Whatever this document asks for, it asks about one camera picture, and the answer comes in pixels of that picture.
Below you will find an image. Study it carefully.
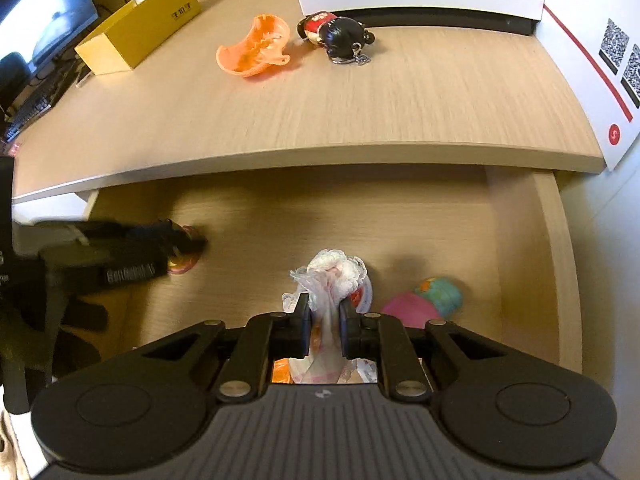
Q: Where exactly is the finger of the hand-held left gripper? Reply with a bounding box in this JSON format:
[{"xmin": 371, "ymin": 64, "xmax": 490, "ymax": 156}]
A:
[{"xmin": 37, "ymin": 217, "xmax": 209, "ymax": 258}]

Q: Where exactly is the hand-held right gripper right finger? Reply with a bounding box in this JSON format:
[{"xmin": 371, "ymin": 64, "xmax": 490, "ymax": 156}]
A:
[{"xmin": 339, "ymin": 300, "xmax": 502, "ymax": 404}]

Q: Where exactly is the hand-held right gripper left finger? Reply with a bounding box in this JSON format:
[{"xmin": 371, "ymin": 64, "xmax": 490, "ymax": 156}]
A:
[{"xmin": 144, "ymin": 293, "xmax": 314, "ymax": 404}]

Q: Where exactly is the pink pig toy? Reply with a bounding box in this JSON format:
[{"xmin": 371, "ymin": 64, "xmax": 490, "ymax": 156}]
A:
[{"xmin": 382, "ymin": 292, "xmax": 444, "ymax": 324}]

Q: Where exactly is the teal egg toy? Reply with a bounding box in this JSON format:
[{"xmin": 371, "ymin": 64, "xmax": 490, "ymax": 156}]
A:
[{"xmin": 412, "ymin": 275, "xmax": 466, "ymax": 319}]

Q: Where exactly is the white wide drawer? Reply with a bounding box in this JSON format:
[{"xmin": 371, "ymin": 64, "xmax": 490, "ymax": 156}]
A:
[{"xmin": 75, "ymin": 162, "xmax": 584, "ymax": 396}]

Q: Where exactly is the orange spiky plastic shell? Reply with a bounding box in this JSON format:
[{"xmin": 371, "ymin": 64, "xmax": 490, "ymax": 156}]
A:
[{"xmin": 215, "ymin": 14, "xmax": 294, "ymax": 81}]

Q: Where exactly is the black-haired doll keychain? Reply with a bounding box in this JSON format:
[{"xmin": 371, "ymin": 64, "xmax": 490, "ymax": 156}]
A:
[{"xmin": 297, "ymin": 11, "xmax": 376, "ymax": 67}]

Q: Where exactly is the white narrow drawer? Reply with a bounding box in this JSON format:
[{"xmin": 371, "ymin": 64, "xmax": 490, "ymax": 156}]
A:
[{"xmin": 12, "ymin": 189, "xmax": 100, "ymax": 224}]

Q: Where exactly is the black keyboard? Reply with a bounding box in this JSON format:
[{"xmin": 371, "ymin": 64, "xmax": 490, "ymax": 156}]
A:
[{"xmin": 2, "ymin": 77, "xmax": 67, "ymax": 144}]

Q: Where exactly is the yellow cardboard box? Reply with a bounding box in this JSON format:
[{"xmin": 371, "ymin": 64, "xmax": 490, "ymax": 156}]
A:
[{"xmin": 74, "ymin": 0, "xmax": 203, "ymax": 76}]

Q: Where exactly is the black computer monitor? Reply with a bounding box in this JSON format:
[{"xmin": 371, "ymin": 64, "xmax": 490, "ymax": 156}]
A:
[{"xmin": 0, "ymin": 0, "xmax": 100, "ymax": 89}]

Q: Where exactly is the white card with red print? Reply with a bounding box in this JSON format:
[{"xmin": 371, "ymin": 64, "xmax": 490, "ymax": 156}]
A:
[{"xmin": 532, "ymin": 0, "xmax": 640, "ymax": 174}]

